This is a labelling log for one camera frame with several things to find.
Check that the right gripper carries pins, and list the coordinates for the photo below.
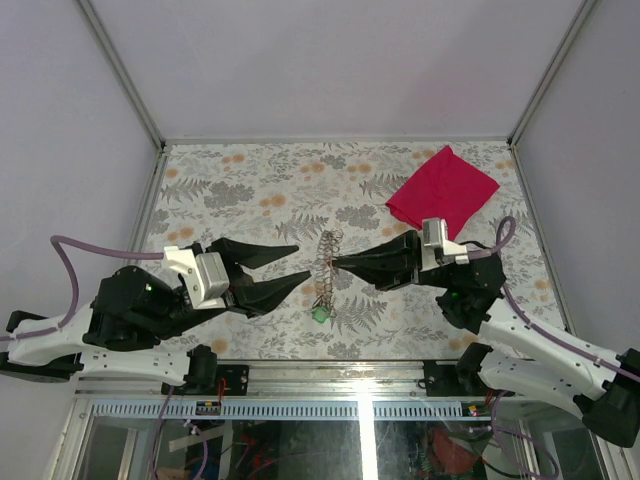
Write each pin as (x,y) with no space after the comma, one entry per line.
(390,265)

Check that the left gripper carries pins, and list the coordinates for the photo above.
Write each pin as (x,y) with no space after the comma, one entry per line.
(253,299)

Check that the metal ring key organizer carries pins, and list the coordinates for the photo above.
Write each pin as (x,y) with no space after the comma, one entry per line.
(327,250)

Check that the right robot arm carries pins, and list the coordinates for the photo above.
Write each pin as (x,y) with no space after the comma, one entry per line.
(598,386)

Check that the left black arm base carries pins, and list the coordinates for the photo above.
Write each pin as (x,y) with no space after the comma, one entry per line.
(220,377)

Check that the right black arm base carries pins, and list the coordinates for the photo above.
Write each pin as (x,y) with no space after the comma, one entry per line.
(458,379)

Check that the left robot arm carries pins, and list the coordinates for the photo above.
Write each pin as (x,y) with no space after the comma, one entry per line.
(157,297)

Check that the green key tag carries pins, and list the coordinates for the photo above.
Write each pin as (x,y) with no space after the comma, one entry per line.
(320,314)

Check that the magenta folded cloth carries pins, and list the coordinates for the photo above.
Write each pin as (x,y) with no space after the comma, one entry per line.
(445,187)

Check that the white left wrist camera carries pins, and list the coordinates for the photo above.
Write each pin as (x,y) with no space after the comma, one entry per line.
(204,275)

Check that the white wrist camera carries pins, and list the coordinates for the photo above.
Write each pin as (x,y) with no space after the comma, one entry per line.
(437,250)
(204,275)

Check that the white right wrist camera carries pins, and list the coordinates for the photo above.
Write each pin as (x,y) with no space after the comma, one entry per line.
(437,250)

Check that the aluminium front rail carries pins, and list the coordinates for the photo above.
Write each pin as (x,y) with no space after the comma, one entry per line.
(289,390)

